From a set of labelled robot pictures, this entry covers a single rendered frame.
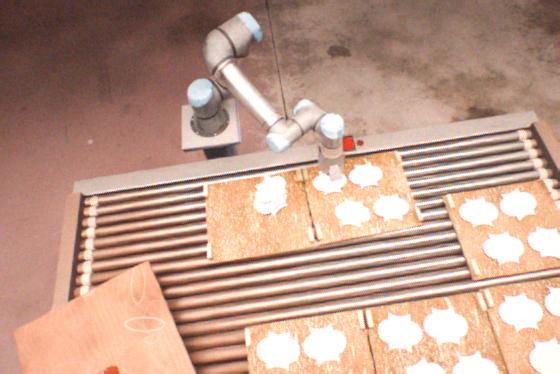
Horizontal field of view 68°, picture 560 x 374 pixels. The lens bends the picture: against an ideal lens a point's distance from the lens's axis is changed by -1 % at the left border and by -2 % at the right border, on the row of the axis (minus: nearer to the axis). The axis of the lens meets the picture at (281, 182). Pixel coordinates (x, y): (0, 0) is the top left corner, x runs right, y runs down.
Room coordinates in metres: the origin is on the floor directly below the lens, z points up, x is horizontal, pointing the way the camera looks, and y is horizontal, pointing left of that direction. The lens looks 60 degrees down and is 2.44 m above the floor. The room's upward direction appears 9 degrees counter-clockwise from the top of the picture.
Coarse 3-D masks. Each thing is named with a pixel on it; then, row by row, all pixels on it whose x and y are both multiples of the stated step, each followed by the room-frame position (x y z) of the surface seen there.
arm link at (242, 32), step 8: (240, 16) 1.24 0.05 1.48; (248, 16) 1.23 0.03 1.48; (224, 24) 1.21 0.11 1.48; (232, 24) 1.20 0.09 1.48; (240, 24) 1.20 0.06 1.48; (248, 24) 1.20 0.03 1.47; (256, 24) 1.21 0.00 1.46; (224, 32) 1.17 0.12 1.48; (232, 32) 1.17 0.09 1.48; (240, 32) 1.17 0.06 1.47; (248, 32) 1.18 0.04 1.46; (256, 32) 1.19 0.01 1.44; (232, 40) 1.14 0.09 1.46; (240, 40) 1.15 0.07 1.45; (248, 40) 1.17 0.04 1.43; (256, 40) 1.18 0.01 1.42; (232, 48) 1.13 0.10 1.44; (240, 48) 1.14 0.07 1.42; (248, 48) 1.17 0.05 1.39; (240, 56) 1.18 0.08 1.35; (240, 64) 1.25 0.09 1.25; (216, 80) 1.32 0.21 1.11; (224, 88) 1.29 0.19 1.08; (224, 96) 1.29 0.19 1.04
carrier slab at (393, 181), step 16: (352, 160) 0.92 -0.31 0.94; (368, 160) 0.91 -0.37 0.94; (384, 160) 0.90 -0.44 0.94; (384, 176) 0.82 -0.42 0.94; (400, 176) 0.81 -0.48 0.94; (320, 192) 0.79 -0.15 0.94; (352, 192) 0.77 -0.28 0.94; (368, 192) 0.76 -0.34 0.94; (384, 192) 0.75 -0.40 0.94; (400, 192) 0.74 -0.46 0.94; (320, 208) 0.72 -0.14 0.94; (368, 208) 0.69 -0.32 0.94; (320, 224) 0.65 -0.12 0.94; (336, 224) 0.64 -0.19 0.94; (368, 224) 0.62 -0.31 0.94; (384, 224) 0.61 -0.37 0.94; (400, 224) 0.60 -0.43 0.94; (416, 224) 0.59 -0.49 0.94; (320, 240) 0.59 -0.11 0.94; (336, 240) 0.58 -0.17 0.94
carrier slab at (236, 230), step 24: (216, 192) 0.87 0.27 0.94; (240, 192) 0.85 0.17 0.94; (288, 192) 0.82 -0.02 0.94; (216, 216) 0.76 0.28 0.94; (240, 216) 0.74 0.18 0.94; (264, 216) 0.72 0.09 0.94; (288, 216) 0.71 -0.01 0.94; (216, 240) 0.65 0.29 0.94; (240, 240) 0.64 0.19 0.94; (264, 240) 0.62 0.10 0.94; (288, 240) 0.61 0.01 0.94
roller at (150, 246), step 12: (552, 180) 0.70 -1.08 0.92; (420, 204) 0.68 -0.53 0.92; (432, 204) 0.67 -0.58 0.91; (444, 204) 0.67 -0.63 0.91; (156, 240) 0.70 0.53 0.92; (168, 240) 0.69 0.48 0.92; (180, 240) 0.68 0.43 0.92; (192, 240) 0.68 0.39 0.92; (204, 240) 0.67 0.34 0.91; (84, 252) 0.69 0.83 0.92; (96, 252) 0.69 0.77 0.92; (108, 252) 0.68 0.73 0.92; (120, 252) 0.67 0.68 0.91; (132, 252) 0.67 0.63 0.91; (144, 252) 0.66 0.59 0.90
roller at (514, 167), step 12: (480, 168) 0.80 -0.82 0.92; (492, 168) 0.79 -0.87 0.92; (504, 168) 0.78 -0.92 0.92; (516, 168) 0.78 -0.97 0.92; (528, 168) 0.77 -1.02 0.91; (540, 168) 0.76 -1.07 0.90; (408, 180) 0.80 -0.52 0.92; (420, 180) 0.79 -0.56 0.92; (432, 180) 0.78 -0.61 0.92; (444, 180) 0.77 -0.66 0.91; (456, 180) 0.77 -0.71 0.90; (168, 216) 0.80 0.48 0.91; (180, 216) 0.79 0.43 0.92; (192, 216) 0.78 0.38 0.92; (204, 216) 0.78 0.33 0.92; (96, 228) 0.79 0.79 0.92; (108, 228) 0.78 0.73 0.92; (120, 228) 0.78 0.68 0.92; (132, 228) 0.77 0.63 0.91; (144, 228) 0.77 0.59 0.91
